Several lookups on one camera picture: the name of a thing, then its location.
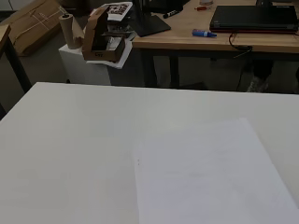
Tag open brown cardboard box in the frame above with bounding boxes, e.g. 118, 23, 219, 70
81, 5, 126, 63

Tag black monitor stand base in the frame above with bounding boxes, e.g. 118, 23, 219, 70
128, 0, 172, 38

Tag white flat box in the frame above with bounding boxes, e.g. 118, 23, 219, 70
134, 117, 299, 224

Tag blue marker pen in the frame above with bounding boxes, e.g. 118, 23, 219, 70
192, 28, 218, 38

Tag wooden desk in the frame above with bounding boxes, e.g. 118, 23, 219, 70
132, 0, 299, 90

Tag black marker pen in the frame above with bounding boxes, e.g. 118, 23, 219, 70
163, 8, 184, 20

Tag brown paper roll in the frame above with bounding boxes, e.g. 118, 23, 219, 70
58, 13, 84, 50

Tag black laptop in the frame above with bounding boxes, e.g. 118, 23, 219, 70
209, 5, 299, 35

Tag white pedestal box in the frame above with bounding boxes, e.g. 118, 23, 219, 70
58, 43, 112, 86

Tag black cable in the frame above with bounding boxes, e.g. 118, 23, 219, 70
228, 32, 254, 60

